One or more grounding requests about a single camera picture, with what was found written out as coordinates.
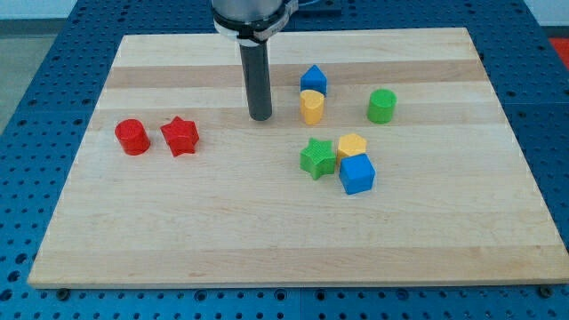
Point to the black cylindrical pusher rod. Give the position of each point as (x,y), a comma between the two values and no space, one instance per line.
(257,81)

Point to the yellow heart block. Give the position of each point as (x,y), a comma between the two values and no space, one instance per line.
(312,105)

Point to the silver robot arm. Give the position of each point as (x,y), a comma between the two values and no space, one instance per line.
(251,23)

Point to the blue pentagon block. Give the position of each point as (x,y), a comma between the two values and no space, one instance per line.
(314,79)

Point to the red star block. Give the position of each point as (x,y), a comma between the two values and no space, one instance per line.
(181,136)

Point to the green star block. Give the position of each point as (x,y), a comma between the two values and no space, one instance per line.
(318,158)

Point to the yellow hexagon block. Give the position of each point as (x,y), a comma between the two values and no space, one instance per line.
(350,145)

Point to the green cylinder block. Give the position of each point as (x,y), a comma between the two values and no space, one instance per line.
(381,106)

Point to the blue cube block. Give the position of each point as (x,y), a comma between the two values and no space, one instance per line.
(357,173)

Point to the red cylinder block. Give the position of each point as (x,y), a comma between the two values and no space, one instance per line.
(132,137)

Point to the wooden board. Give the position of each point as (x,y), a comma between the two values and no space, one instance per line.
(453,200)

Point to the blue perforated table plate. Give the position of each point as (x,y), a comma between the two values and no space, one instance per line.
(39,144)

